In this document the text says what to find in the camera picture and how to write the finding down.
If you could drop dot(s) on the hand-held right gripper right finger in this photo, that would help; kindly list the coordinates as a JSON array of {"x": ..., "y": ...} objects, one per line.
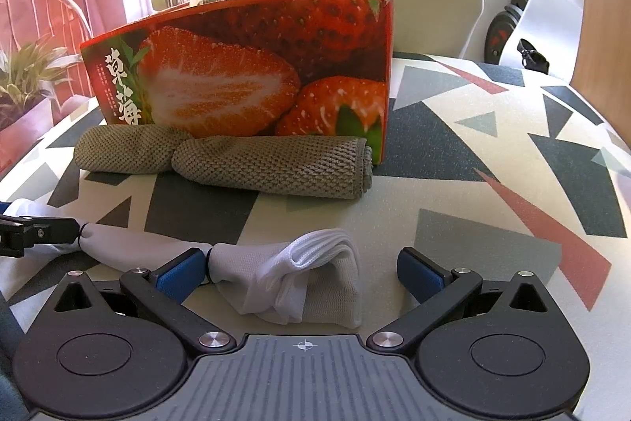
[{"x": 419, "y": 277}]

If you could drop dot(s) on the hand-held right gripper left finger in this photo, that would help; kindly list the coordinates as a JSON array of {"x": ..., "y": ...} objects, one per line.
[{"x": 180, "y": 277}]

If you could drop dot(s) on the white sock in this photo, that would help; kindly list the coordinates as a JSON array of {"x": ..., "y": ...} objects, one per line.
[{"x": 256, "y": 273}]

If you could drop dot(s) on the grey knitted towel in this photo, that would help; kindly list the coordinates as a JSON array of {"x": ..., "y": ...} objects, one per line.
[{"x": 276, "y": 164}]

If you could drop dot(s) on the red strawberry print box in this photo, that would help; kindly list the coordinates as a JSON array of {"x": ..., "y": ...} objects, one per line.
[{"x": 222, "y": 71}]

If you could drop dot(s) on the blue fuzzy rug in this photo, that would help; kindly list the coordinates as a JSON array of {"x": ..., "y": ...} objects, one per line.
[{"x": 7, "y": 352}]

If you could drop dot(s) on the geometric patterned tablecloth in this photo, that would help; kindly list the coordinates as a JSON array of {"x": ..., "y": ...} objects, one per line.
[{"x": 493, "y": 164}]

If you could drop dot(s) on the pink printed backdrop cloth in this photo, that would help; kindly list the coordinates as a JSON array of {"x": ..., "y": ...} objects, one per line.
[{"x": 49, "y": 31}]

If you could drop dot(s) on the white board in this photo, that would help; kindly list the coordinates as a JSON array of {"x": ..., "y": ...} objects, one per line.
[{"x": 552, "y": 21}]

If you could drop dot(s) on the wooden panel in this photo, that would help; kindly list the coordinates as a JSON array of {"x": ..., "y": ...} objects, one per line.
[{"x": 606, "y": 31}]

